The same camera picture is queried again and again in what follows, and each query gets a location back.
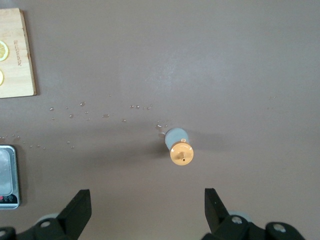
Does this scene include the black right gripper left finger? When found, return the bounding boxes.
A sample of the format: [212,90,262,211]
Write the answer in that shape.
[32,189,92,240]

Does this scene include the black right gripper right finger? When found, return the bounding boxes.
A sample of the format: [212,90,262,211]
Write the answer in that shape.
[202,187,251,240]

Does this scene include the sauce bottle with orange cap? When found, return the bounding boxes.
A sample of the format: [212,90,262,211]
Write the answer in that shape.
[163,127,195,166]

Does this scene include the silver digital kitchen scale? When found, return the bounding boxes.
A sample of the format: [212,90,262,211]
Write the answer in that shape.
[0,144,21,210]

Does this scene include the wooden cutting board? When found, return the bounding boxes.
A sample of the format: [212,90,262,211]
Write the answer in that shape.
[0,7,38,99]

